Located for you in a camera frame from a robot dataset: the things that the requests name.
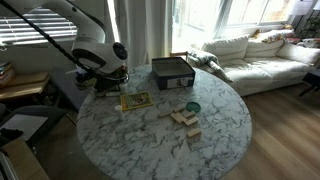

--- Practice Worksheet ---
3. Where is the white paper sheet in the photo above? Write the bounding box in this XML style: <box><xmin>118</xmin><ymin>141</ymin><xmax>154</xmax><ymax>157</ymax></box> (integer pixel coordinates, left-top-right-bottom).
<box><xmin>0</xmin><ymin>113</ymin><xmax>50</xmax><ymax>142</ymax></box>

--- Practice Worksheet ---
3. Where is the white lid jar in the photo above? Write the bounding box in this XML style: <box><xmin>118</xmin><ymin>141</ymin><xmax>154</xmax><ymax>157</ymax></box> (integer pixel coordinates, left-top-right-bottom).
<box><xmin>119</xmin><ymin>81</ymin><xmax>129</xmax><ymax>95</ymax></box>

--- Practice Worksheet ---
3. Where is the white sofa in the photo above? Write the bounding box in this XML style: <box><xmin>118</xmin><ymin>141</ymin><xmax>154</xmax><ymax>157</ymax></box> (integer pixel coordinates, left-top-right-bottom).
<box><xmin>199</xmin><ymin>30</ymin><xmax>320</xmax><ymax>98</ymax></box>

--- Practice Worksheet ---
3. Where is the red cap bottle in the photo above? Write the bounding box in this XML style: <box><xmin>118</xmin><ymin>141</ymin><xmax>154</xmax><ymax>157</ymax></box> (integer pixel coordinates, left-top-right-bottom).
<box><xmin>119</xmin><ymin>64</ymin><xmax>130</xmax><ymax>75</ymax></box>

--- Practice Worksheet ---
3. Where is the stack of books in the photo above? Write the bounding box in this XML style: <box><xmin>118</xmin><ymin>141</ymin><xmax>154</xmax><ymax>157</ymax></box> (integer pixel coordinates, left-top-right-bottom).
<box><xmin>0</xmin><ymin>60</ymin><xmax>17</xmax><ymax>88</ymax></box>

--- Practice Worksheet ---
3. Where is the green round lid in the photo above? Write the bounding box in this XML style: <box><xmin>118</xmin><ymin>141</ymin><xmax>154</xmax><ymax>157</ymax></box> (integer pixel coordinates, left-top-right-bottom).
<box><xmin>185</xmin><ymin>101</ymin><xmax>202</xmax><ymax>114</ymax></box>

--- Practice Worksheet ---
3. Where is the white lamp shade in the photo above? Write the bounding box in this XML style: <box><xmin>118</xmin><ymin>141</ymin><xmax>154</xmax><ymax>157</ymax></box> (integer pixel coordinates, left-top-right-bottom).
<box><xmin>289</xmin><ymin>0</ymin><xmax>316</xmax><ymax>17</ymax></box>

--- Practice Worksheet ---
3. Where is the dark office chair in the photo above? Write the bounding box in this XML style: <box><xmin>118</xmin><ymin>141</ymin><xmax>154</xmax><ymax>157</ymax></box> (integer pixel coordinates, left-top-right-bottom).
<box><xmin>0</xmin><ymin>104</ymin><xmax>69</xmax><ymax>149</ymax></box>

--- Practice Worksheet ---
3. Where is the green house plant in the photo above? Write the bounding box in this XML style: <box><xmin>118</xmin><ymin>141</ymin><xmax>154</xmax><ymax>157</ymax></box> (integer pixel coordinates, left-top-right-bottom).
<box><xmin>298</xmin><ymin>15</ymin><xmax>320</xmax><ymax>40</ymax></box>

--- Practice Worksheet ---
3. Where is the grey upholstered chair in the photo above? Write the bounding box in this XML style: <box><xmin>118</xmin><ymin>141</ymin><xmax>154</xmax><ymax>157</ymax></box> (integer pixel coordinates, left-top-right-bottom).
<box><xmin>49</xmin><ymin>67</ymin><xmax>88</xmax><ymax>112</ymax></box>

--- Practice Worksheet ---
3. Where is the light wooden block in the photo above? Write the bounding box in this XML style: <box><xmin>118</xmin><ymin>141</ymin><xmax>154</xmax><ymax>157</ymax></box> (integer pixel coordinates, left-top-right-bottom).
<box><xmin>172</xmin><ymin>103</ymin><xmax>186</xmax><ymax>114</ymax></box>
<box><xmin>183</xmin><ymin>116</ymin><xmax>200</xmax><ymax>127</ymax></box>
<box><xmin>185</xmin><ymin>127</ymin><xmax>203</xmax><ymax>139</ymax></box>
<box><xmin>157</xmin><ymin>109</ymin><xmax>174</xmax><ymax>119</ymax></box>
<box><xmin>181</xmin><ymin>109</ymin><xmax>197</xmax><ymax>119</ymax></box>
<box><xmin>169</xmin><ymin>111</ymin><xmax>188</xmax><ymax>124</ymax></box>

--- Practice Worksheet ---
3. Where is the black cloth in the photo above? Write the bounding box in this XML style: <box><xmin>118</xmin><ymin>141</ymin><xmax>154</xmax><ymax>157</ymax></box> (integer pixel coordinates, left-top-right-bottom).
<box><xmin>0</xmin><ymin>127</ymin><xmax>24</xmax><ymax>141</ymax></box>

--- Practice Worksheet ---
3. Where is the large bright window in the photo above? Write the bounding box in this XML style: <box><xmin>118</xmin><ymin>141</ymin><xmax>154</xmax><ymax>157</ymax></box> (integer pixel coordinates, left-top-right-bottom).
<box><xmin>171</xmin><ymin>0</ymin><xmax>303</xmax><ymax>38</ymax></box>

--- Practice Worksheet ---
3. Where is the window with white blinds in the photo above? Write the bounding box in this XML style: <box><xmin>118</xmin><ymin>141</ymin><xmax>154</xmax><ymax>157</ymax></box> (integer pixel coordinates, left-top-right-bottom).
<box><xmin>0</xmin><ymin>6</ymin><xmax>79</xmax><ymax>46</ymax></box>

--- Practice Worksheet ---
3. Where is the patterned pillow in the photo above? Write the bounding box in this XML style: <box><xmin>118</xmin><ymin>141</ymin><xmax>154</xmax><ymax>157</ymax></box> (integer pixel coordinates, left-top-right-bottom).
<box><xmin>254</xmin><ymin>28</ymin><xmax>296</xmax><ymax>44</ymax></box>

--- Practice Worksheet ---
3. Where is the light brown cardboard box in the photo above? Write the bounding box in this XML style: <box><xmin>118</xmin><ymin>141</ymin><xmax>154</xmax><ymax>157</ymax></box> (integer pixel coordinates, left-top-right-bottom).
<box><xmin>0</xmin><ymin>138</ymin><xmax>51</xmax><ymax>180</ymax></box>

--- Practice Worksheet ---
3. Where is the wooden desk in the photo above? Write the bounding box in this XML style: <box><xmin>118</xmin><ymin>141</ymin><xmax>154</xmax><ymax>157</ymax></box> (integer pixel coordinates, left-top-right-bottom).
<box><xmin>0</xmin><ymin>71</ymin><xmax>51</xmax><ymax>101</ymax></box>

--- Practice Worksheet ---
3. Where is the dark blue open box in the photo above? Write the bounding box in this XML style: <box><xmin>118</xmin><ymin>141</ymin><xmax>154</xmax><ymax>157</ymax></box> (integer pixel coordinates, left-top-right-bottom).
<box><xmin>151</xmin><ymin>56</ymin><xmax>197</xmax><ymax>91</ymax></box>

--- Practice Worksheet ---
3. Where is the brown wooden chair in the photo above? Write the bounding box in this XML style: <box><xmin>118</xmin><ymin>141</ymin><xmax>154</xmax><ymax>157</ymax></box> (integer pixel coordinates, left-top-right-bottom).
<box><xmin>169</xmin><ymin>50</ymin><xmax>190</xmax><ymax>63</ymax></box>

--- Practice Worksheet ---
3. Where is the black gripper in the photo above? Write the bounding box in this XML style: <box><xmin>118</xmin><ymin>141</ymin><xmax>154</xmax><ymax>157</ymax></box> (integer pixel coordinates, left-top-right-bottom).
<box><xmin>77</xmin><ymin>70</ymin><xmax>129</xmax><ymax>93</ymax></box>

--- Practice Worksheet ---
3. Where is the small white can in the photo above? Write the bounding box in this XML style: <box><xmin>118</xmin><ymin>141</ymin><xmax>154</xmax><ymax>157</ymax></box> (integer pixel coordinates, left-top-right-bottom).
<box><xmin>114</xmin><ymin>104</ymin><xmax>124</xmax><ymax>122</ymax></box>

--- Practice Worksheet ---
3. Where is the yellow dog book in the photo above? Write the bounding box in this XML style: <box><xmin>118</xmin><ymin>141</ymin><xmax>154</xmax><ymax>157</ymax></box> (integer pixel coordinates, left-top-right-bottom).
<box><xmin>119</xmin><ymin>91</ymin><xmax>155</xmax><ymax>112</ymax></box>

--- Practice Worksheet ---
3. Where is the grey white blanket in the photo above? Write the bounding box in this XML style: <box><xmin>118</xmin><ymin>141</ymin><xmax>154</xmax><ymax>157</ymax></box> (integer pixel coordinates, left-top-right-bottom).
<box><xmin>187</xmin><ymin>49</ymin><xmax>234</xmax><ymax>83</ymax></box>

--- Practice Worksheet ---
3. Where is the black coffee table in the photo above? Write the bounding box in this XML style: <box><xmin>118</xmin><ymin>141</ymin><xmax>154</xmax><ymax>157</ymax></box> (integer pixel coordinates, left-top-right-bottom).
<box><xmin>298</xmin><ymin>69</ymin><xmax>320</xmax><ymax>98</ymax></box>

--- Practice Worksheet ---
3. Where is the pale sheer curtain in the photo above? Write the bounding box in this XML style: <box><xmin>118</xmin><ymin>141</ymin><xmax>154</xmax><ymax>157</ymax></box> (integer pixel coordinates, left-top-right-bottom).
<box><xmin>113</xmin><ymin>0</ymin><xmax>174</xmax><ymax>69</ymax></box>

